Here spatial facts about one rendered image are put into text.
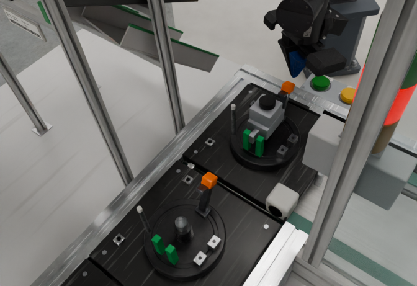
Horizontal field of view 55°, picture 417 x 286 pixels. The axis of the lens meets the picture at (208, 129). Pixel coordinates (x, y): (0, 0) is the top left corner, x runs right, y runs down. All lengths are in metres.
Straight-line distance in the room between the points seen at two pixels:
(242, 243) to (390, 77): 0.44
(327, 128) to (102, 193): 0.57
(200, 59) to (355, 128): 0.53
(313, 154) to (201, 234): 0.27
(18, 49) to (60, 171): 1.97
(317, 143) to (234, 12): 0.87
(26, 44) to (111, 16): 2.10
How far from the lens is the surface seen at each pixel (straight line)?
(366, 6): 1.02
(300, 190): 0.76
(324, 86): 0.93
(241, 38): 1.22
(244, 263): 0.70
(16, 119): 1.15
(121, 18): 0.86
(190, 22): 1.29
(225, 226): 0.72
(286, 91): 0.78
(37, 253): 0.91
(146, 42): 0.75
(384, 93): 0.36
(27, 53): 2.84
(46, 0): 0.54
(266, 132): 0.73
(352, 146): 0.44
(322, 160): 0.52
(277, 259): 0.72
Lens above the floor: 1.63
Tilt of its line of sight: 52 degrees down
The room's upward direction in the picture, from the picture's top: 6 degrees counter-clockwise
